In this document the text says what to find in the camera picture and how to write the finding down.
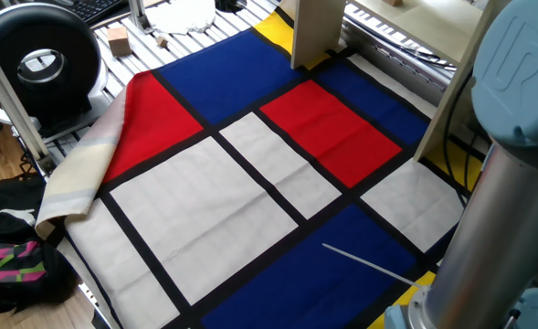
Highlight black round base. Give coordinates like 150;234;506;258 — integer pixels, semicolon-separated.
214;0;248;14

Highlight aluminium frame post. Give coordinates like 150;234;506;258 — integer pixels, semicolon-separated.
128;0;154;35
0;27;56;177

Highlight cream wooden shelf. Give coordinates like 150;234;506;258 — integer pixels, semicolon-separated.
289;0;512;162

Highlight light wooden cube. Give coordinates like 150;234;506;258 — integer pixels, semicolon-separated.
107;26;132;58

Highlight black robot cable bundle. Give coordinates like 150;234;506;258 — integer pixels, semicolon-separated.
440;68;485;209

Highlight black backpack with neon pattern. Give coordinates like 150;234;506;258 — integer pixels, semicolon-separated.
0;175;81;317

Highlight white zip tie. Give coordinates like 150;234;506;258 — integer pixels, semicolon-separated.
321;242;424;289

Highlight white crumpled cloth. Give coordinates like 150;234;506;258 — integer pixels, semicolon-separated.
145;0;217;36

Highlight Mondrian pattern colour-block tablecloth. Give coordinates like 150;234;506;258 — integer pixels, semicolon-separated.
34;8;487;329

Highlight black keyboard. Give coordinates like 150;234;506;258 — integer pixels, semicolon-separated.
53;0;129;25

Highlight black round fan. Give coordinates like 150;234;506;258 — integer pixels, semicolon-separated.
0;2;111;138

